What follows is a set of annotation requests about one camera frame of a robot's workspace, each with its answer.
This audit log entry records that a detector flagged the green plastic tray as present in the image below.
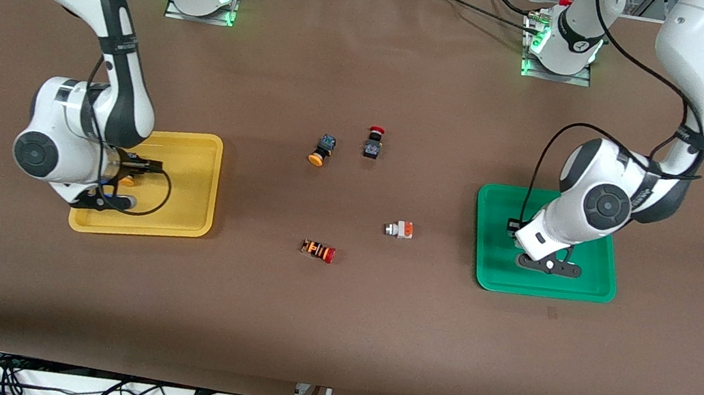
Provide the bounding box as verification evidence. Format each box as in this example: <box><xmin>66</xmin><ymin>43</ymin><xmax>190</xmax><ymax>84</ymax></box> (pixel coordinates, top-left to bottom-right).
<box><xmin>465</xmin><ymin>180</ymin><xmax>630</xmax><ymax>309</ymax></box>

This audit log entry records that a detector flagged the white orange push button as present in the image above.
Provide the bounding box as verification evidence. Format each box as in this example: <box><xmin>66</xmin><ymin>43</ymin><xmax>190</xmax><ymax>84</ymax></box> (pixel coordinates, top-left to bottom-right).
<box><xmin>381</xmin><ymin>218</ymin><xmax>416</xmax><ymax>242</ymax></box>

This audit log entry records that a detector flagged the yellow plastic tray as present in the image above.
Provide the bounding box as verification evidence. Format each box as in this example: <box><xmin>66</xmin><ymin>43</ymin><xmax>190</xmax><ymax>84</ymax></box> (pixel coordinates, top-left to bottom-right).
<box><xmin>66</xmin><ymin>116</ymin><xmax>226</xmax><ymax>251</ymax></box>

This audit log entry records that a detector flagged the brown table cover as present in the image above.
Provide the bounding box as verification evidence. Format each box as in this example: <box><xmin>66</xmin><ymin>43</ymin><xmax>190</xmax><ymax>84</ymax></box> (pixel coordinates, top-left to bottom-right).
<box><xmin>0</xmin><ymin>0</ymin><xmax>704</xmax><ymax>395</ymax></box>

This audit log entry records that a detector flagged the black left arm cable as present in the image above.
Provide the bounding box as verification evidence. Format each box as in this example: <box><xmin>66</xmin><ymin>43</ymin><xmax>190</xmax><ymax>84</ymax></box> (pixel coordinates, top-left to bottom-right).
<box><xmin>515</xmin><ymin>0</ymin><xmax>704</xmax><ymax>266</ymax></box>

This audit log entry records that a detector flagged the red mushroom button blue body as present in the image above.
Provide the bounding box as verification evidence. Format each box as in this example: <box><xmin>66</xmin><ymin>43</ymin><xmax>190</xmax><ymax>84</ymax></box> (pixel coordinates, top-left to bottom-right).
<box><xmin>362</xmin><ymin>124</ymin><xmax>387</xmax><ymax>161</ymax></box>

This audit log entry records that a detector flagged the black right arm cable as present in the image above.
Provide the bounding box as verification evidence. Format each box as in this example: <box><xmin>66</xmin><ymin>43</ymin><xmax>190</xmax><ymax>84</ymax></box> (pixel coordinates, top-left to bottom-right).
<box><xmin>58</xmin><ymin>0</ymin><xmax>200</xmax><ymax>220</ymax></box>

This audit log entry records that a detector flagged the black cable on table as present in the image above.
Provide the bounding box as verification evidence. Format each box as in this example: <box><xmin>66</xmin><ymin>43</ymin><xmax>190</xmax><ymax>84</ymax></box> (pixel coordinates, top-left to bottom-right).
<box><xmin>407</xmin><ymin>0</ymin><xmax>540</xmax><ymax>31</ymax></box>

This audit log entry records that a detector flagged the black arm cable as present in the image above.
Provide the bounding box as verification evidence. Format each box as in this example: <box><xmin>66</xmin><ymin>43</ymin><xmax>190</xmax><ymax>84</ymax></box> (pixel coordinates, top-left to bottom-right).
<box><xmin>515</xmin><ymin>0</ymin><xmax>704</xmax><ymax>266</ymax></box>
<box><xmin>58</xmin><ymin>0</ymin><xmax>200</xmax><ymax>220</ymax></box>

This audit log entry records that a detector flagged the red button orange striped body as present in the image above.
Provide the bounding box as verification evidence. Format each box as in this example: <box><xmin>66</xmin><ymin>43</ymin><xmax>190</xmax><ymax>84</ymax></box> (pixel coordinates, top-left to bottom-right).
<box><xmin>299</xmin><ymin>237</ymin><xmax>338</xmax><ymax>265</ymax></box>

